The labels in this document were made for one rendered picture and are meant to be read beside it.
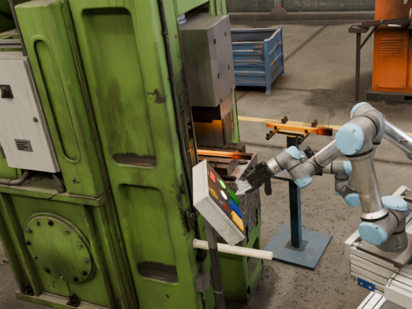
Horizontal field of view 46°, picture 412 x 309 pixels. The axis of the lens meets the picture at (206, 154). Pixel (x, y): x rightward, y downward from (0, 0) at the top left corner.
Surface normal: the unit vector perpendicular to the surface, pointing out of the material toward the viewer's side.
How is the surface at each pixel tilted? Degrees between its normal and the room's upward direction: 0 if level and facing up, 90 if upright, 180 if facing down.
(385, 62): 90
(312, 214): 0
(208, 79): 90
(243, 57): 89
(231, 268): 90
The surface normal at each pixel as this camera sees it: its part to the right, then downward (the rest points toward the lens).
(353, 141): -0.76, 0.27
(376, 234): -0.65, 0.51
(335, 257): -0.11, -0.88
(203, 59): -0.39, 0.46
